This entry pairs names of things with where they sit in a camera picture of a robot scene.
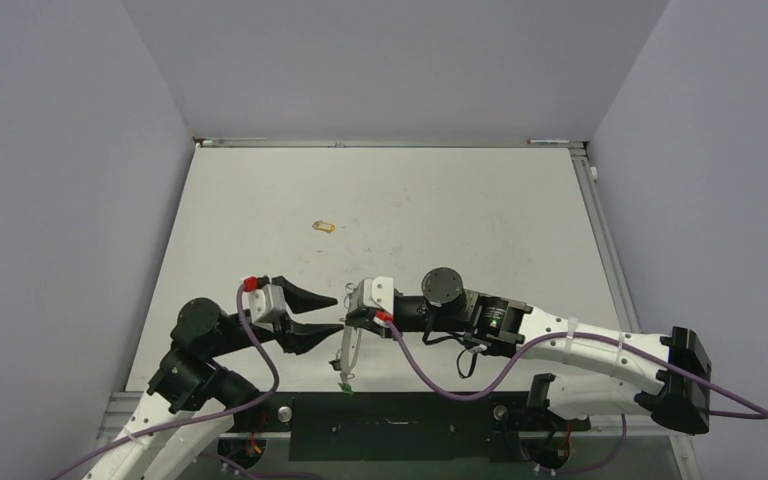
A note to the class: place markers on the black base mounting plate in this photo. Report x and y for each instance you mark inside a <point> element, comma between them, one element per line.
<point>394,426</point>

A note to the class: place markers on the red white marker pen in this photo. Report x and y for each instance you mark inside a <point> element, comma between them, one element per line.
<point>548,142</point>

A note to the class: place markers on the yellow plastic key tag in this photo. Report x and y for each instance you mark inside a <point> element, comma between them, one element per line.
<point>323,226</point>

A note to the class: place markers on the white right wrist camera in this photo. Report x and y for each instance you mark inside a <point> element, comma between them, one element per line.
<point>376,284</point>

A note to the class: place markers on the aluminium frame rail front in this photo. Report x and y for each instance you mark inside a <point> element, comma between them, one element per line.
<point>121,405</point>

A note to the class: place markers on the aluminium frame rail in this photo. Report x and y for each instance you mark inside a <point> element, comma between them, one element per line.
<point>621,296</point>
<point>347,143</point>
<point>121,405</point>

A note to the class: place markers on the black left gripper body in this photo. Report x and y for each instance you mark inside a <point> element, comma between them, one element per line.
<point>257,333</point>

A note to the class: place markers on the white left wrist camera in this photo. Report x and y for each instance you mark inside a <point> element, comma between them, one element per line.
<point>263,302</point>

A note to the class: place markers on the green plastic key tag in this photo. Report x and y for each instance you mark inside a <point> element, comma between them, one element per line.
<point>346,388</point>

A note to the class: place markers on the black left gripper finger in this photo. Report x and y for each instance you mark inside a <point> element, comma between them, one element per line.
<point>300,300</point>
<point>300,338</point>

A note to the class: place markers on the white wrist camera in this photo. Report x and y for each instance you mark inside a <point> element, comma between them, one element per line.
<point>376,284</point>
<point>263,302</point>

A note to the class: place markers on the aluminium frame rail back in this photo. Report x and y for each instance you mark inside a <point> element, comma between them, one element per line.
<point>347,143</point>

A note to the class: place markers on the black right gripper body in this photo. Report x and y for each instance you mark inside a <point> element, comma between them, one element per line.
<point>385,330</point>

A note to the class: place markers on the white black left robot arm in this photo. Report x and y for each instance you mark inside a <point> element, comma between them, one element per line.
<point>192,399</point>

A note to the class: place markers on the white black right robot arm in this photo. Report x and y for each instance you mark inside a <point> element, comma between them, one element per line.
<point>662,376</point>

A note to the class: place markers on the aluminium frame rail right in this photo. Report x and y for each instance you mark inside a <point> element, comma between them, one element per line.
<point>621,296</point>

